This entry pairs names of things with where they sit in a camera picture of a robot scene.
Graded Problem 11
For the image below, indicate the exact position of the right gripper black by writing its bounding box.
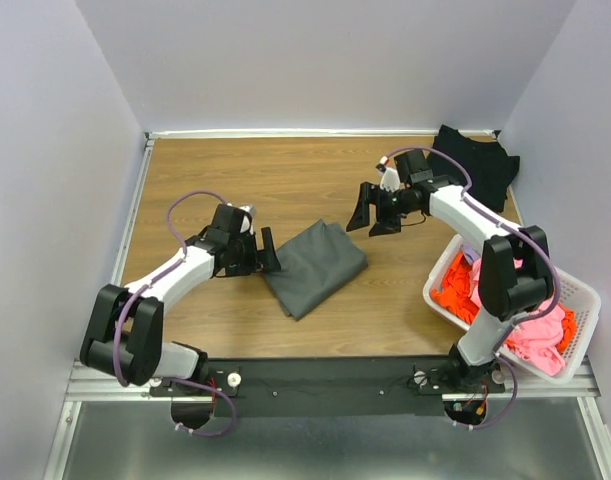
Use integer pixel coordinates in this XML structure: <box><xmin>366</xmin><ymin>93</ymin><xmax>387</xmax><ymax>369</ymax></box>
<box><xmin>345</xmin><ymin>181</ymin><xmax>418</xmax><ymax>237</ymax></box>

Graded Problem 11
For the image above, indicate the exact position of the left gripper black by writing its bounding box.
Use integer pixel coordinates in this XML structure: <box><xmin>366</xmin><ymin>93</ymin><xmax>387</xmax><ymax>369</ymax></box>
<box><xmin>226</xmin><ymin>227</ymin><xmax>281</xmax><ymax>277</ymax></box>

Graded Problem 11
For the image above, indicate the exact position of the grey t shirt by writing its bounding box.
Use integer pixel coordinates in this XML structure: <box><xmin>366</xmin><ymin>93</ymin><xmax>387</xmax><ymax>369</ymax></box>
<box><xmin>264</xmin><ymin>219</ymin><xmax>368</xmax><ymax>321</ymax></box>

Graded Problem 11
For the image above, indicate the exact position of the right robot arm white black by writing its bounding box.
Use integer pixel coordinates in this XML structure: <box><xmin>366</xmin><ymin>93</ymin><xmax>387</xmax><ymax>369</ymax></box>
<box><xmin>346</xmin><ymin>147</ymin><xmax>560</xmax><ymax>392</ymax></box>

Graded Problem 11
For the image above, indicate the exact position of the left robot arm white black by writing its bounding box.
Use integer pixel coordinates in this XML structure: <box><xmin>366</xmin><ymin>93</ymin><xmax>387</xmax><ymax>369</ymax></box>
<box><xmin>79</xmin><ymin>204</ymin><xmax>281</xmax><ymax>395</ymax></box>

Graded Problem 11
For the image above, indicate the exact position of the purple garment in basket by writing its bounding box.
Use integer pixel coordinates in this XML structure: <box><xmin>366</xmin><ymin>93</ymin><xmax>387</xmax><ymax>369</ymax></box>
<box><xmin>461</xmin><ymin>243</ymin><xmax>481</xmax><ymax>265</ymax></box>

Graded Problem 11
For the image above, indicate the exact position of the orange t shirt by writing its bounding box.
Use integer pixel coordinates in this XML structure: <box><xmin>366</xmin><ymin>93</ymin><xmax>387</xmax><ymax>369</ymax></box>
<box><xmin>429</xmin><ymin>252</ymin><xmax>578</xmax><ymax>361</ymax></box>

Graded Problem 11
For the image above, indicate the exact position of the folded black t shirt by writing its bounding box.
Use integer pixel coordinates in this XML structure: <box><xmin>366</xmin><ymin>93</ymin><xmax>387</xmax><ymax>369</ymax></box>
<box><xmin>432</xmin><ymin>125</ymin><xmax>520</xmax><ymax>213</ymax></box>

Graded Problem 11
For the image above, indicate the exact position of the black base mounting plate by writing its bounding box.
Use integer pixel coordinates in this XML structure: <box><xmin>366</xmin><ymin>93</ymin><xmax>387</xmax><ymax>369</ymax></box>
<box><xmin>149</xmin><ymin>355</ymin><xmax>505</xmax><ymax>426</ymax></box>

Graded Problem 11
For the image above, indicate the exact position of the pink t shirt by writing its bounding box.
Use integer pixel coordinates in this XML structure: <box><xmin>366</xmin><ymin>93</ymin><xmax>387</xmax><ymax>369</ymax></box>
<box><xmin>472</xmin><ymin>257</ymin><xmax>568</xmax><ymax>377</ymax></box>

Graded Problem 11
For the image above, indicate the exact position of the white plastic laundry basket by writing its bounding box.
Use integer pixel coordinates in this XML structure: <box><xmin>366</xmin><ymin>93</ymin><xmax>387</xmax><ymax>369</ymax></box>
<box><xmin>423</xmin><ymin>234</ymin><xmax>601</xmax><ymax>385</ymax></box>

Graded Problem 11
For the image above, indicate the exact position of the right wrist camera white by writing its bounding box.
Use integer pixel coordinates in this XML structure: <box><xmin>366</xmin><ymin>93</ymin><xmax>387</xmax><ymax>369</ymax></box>
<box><xmin>376</xmin><ymin>156</ymin><xmax>401</xmax><ymax>193</ymax></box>

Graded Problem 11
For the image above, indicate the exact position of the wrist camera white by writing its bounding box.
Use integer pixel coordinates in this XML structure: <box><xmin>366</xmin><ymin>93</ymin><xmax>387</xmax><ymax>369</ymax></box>
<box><xmin>376</xmin><ymin>156</ymin><xmax>401</xmax><ymax>193</ymax></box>
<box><xmin>227</xmin><ymin>203</ymin><xmax>257</xmax><ymax>235</ymax></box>

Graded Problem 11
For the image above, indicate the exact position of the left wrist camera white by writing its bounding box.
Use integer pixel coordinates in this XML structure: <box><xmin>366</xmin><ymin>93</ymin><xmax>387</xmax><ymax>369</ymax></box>
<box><xmin>227</xmin><ymin>203</ymin><xmax>257</xmax><ymax>235</ymax></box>

